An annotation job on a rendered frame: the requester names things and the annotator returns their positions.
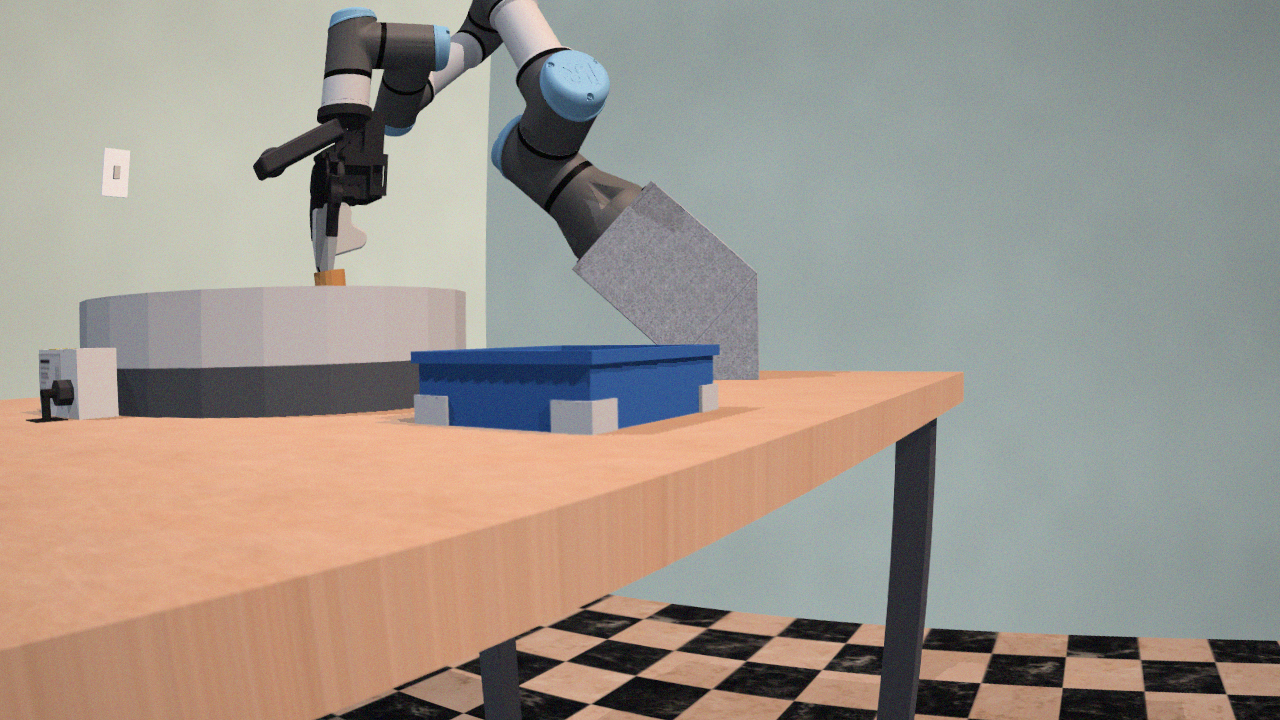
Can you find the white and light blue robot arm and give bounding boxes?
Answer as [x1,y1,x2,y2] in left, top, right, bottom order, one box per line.
[253,0,643,259]

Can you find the bronze bushing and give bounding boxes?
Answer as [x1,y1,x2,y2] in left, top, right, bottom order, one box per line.
[314,269,346,286]

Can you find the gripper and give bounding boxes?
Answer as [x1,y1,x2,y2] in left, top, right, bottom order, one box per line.
[310,102,388,272]

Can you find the blue crate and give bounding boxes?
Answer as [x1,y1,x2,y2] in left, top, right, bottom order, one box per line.
[411,345,721,436]

